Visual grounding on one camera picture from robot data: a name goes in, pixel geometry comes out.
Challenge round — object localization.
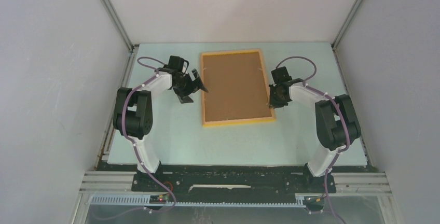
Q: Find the brown cardboard backing board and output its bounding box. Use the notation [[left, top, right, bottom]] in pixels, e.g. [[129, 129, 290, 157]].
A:
[[202, 52, 273, 121]]

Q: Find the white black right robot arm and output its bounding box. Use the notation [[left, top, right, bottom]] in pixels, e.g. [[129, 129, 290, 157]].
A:
[[269, 66, 361, 192]]

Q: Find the left aluminium corner post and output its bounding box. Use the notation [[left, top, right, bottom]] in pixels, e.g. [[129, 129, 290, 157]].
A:
[[100, 0, 134, 52]]

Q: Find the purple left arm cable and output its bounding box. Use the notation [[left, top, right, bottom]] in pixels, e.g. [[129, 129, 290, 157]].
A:
[[122, 56, 177, 214]]

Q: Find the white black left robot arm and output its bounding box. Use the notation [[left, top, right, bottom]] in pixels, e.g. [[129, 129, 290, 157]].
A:
[[113, 55, 208, 191]]

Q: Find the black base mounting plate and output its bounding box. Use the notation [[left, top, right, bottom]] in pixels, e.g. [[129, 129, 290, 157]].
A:
[[131, 165, 336, 204]]

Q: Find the orange wooden picture frame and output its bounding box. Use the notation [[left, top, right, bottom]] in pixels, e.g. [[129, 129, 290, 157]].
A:
[[200, 49, 277, 128]]

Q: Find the aluminium corner post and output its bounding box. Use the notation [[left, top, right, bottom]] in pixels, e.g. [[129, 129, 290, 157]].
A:
[[332, 0, 364, 51], [100, 0, 134, 52]]

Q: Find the aluminium front rail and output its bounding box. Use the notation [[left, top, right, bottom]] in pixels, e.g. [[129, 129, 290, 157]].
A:
[[80, 171, 392, 197]]

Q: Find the grey slotted cable duct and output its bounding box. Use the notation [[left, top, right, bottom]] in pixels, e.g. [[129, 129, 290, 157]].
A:
[[89, 194, 305, 208]]

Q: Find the right aluminium corner post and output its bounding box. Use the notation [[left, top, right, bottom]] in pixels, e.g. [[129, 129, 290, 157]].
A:
[[332, 0, 364, 51]]

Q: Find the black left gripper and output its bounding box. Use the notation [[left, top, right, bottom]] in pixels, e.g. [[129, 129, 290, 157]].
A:
[[172, 69, 207, 104]]

